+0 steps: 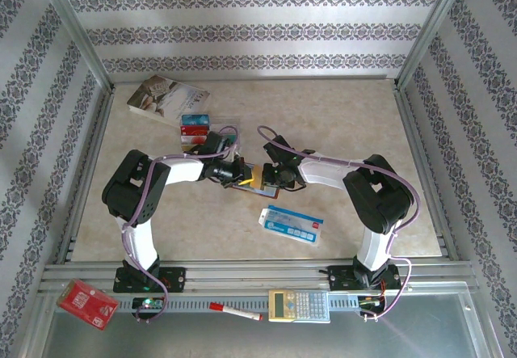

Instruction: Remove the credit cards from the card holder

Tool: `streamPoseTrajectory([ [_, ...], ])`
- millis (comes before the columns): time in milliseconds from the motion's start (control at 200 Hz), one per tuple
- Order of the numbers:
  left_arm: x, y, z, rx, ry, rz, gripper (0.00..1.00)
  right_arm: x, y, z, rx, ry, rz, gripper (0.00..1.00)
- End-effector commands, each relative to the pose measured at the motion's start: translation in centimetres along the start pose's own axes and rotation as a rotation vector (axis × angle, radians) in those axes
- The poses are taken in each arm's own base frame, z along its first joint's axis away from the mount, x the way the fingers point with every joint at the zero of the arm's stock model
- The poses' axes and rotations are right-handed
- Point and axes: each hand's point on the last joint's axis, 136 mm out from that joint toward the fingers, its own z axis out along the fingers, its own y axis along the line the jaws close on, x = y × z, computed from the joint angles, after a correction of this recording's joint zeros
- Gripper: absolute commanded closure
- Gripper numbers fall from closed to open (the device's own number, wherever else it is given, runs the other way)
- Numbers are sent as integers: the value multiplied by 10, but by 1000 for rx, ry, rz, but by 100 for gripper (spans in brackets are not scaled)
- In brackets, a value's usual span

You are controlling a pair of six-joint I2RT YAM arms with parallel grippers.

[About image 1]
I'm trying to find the brown leather card holder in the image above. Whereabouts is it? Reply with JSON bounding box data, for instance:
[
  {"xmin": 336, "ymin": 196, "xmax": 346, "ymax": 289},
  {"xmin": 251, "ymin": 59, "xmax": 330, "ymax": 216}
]
[{"xmin": 231, "ymin": 163, "xmax": 280, "ymax": 200}]

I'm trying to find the clear acrylic card stand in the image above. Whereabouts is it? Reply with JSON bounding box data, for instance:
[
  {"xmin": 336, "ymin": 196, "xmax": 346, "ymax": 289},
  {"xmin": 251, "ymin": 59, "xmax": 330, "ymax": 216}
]
[{"xmin": 179, "ymin": 113, "xmax": 242, "ymax": 155}]

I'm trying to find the blue card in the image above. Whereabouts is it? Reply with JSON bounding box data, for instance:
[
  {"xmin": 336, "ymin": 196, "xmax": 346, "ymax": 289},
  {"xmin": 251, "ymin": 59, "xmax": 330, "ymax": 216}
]
[{"xmin": 181, "ymin": 114, "xmax": 211, "ymax": 127}]

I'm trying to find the blue white plastic package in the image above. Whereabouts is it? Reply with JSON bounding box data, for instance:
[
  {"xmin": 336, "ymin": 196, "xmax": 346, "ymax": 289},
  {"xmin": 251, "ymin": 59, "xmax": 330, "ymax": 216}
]
[{"xmin": 258, "ymin": 204, "xmax": 326, "ymax": 246}]

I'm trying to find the paperback book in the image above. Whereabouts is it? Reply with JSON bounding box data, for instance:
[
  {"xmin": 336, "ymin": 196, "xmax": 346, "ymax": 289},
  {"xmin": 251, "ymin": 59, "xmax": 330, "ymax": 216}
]
[{"xmin": 126, "ymin": 74, "xmax": 211, "ymax": 128}]

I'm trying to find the beige calculator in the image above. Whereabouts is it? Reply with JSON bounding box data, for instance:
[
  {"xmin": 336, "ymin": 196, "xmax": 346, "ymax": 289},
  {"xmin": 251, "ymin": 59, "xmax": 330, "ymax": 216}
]
[{"xmin": 267, "ymin": 289, "xmax": 331, "ymax": 324}]

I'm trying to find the red capped marker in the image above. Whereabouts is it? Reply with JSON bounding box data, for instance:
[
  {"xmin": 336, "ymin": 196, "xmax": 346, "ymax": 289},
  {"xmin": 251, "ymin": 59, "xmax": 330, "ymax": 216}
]
[{"xmin": 208, "ymin": 301, "xmax": 263, "ymax": 322}]

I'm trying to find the green led circuit board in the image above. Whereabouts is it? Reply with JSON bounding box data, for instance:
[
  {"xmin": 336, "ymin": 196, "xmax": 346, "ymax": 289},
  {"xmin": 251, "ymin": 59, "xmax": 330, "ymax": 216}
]
[{"xmin": 132, "ymin": 296, "xmax": 166, "ymax": 311}]

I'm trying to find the grey metal shelf plate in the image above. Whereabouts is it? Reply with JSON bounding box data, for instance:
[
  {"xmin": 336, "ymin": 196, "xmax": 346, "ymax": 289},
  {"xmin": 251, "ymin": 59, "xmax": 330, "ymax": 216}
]
[{"xmin": 38, "ymin": 291, "xmax": 500, "ymax": 358}]

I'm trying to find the red cardboard box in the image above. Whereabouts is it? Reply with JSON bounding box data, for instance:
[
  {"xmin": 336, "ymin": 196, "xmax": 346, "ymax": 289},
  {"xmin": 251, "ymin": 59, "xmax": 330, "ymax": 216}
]
[{"xmin": 56, "ymin": 279, "xmax": 120, "ymax": 331}]

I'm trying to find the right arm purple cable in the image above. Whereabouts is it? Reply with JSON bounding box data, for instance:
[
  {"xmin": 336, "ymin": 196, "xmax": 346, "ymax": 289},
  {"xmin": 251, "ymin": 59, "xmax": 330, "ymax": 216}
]
[{"xmin": 256, "ymin": 125, "xmax": 423, "ymax": 322}]

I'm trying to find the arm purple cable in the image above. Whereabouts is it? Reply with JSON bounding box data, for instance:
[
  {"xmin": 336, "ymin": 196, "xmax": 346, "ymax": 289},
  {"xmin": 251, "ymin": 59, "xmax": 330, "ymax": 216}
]
[
  {"xmin": 256, "ymin": 125, "xmax": 423, "ymax": 322},
  {"xmin": 120, "ymin": 125, "xmax": 243, "ymax": 325}
]

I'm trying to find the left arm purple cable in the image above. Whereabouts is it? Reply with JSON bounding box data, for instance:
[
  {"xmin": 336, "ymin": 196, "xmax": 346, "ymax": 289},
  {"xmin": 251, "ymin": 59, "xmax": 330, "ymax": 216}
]
[{"xmin": 120, "ymin": 125, "xmax": 243, "ymax": 325}]

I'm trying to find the aluminium mounting rail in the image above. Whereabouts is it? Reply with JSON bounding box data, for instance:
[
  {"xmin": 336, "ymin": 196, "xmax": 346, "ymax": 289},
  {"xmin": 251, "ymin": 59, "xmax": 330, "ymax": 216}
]
[{"xmin": 40, "ymin": 259, "xmax": 477, "ymax": 294}]

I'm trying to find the aluminium table edge rail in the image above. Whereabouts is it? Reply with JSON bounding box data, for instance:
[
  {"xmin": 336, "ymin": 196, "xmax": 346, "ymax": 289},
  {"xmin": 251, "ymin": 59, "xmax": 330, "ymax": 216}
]
[
  {"xmin": 108, "ymin": 74, "xmax": 399, "ymax": 83},
  {"xmin": 393, "ymin": 82, "xmax": 460, "ymax": 262},
  {"xmin": 54, "ymin": 85, "xmax": 116, "ymax": 264}
]

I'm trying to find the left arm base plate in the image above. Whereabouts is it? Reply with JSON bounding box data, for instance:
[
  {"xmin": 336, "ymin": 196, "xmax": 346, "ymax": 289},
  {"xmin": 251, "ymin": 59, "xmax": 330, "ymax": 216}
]
[{"xmin": 112, "ymin": 267, "xmax": 187, "ymax": 293}]

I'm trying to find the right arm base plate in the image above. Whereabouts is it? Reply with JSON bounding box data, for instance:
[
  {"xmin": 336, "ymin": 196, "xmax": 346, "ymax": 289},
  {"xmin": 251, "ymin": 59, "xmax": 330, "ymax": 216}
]
[{"xmin": 327, "ymin": 263, "xmax": 403, "ymax": 293}]

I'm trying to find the grey slotted cable duct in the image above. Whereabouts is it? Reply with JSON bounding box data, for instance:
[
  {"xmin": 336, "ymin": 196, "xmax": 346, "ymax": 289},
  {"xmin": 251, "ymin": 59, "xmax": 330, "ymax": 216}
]
[{"xmin": 120, "ymin": 295, "xmax": 389, "ymax": 314}]

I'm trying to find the wired connector board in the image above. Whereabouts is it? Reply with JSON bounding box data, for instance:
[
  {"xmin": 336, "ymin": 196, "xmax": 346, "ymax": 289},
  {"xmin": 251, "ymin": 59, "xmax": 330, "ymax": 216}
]
[{"xmin": 357, "ymin": 293, "xmax": 387, "ymax": 313}]

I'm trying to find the aluminium frame post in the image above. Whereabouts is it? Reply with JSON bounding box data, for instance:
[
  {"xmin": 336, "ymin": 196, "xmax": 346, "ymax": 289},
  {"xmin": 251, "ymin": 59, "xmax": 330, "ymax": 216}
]
[
  {"xmin": 393, "ymin": 0, "xmax": 481, "ymax": 91},
  {"xmin": 34, "ymin": 0, "xmax": 116, "ymax": 92}
]

